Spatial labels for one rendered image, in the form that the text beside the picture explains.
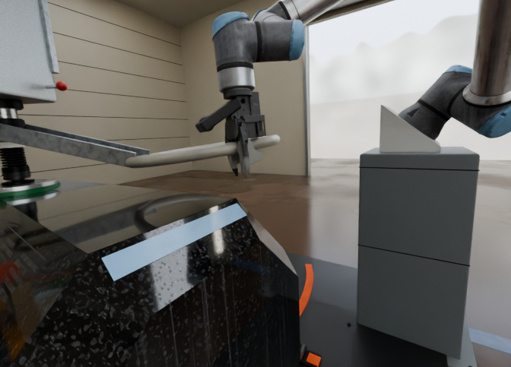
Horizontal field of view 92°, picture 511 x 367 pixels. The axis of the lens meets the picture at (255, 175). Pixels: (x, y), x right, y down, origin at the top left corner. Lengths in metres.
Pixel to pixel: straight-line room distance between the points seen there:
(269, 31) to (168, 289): 0.56
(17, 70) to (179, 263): 0.84
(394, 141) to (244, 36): 0.82
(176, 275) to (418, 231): 1.01
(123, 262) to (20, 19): 0.92
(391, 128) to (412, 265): 0.59
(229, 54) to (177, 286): 0.48
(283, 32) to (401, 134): 0.74
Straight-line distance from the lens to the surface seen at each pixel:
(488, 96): 1.15
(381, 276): 1.34
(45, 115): 6.02
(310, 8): 0.82
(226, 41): 0.64
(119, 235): 0.47
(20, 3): 1.20
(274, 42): 0.66
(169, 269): 0.44
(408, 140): 1.23
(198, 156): 0.61
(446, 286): 1.33
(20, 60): 1.12
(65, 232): 0.54
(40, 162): 5.95
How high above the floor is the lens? 0.95
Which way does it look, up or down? 9 degrees down
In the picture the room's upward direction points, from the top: 3 degrees counter-clockwise
